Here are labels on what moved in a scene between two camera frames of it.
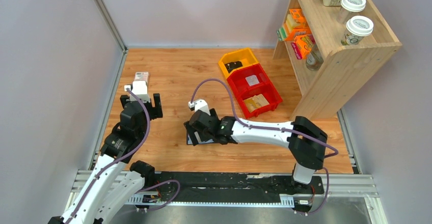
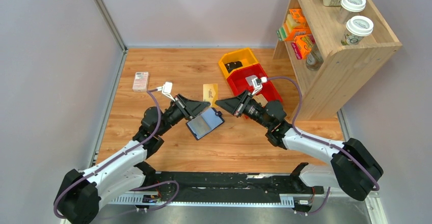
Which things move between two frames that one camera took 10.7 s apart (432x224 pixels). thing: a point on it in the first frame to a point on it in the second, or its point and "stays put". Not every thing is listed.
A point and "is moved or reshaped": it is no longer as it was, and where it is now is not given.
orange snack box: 302,45 stays put
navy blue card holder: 198,139 is moved or reshaped
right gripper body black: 194,130 to 243,102
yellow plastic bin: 245,56 stays put
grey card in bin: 252,80 stays put
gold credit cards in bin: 255,102 stays put
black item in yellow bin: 232,65 stays put
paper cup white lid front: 357,27 stays put
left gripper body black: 157,107 to 184,106
